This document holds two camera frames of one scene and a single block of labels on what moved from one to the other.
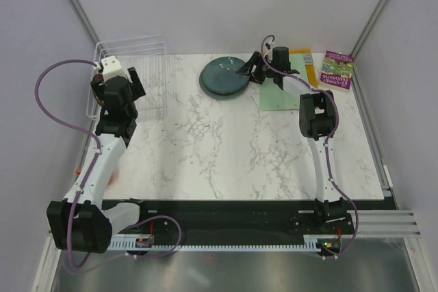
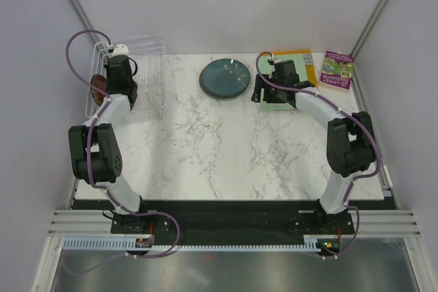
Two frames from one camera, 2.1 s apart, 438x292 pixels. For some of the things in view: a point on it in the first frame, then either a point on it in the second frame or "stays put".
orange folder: x=307 y=58 stays put
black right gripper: x=256 y=59 to x=260 y=84
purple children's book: x=337 y=70 stays put
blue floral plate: x=219 y=76 stays put
